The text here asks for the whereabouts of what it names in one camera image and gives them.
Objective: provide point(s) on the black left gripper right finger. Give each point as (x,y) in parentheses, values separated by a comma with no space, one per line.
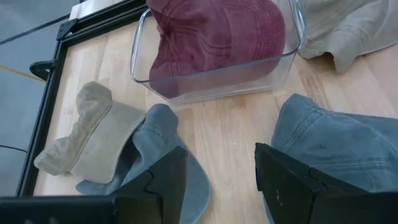
(286,186)

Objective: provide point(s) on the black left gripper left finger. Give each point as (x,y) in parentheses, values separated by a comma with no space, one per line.
(168,186)

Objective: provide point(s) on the grey-blue denim cap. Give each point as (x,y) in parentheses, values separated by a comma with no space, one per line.
(342,146)
(155,130)

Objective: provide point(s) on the beige cap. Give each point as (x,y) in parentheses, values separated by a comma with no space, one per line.
(348,28)
(102,140)

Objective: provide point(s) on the red cap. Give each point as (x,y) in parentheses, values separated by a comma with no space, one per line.
(217,37)

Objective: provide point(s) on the clear plastic container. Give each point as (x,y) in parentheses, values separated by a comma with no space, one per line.
(217,81)

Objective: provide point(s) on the light wooden board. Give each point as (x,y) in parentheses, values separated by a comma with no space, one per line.
(93,7)

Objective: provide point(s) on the black table frame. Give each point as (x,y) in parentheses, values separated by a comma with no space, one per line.
(43,118)

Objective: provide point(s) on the black clamp bracket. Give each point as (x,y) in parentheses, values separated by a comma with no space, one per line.
(40,69)

